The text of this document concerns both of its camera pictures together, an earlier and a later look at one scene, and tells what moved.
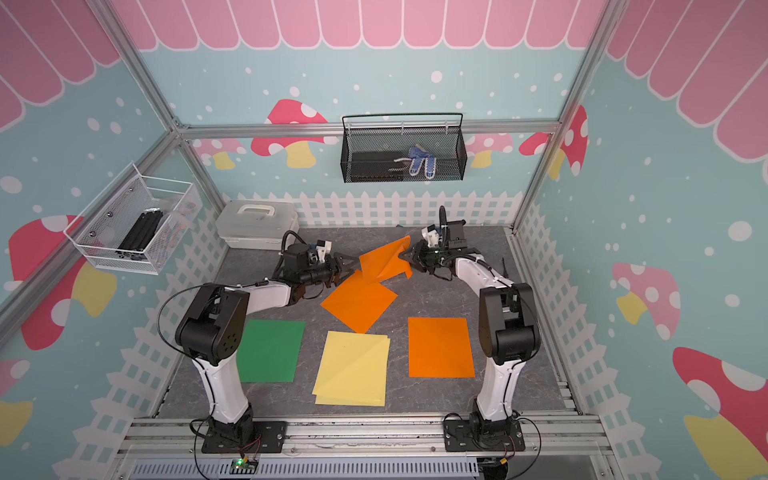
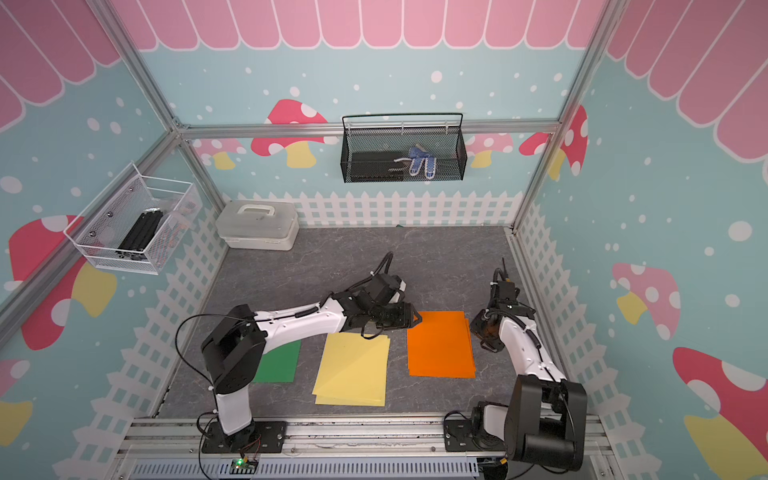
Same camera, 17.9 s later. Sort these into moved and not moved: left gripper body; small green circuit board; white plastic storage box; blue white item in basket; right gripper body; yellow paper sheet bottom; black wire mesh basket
Moved: left gripper body; right gripper body
Not moved: small green circuit board; yellow paper sheet bottom; blue white item in basket; white plastic storage box; black wire mesh basket
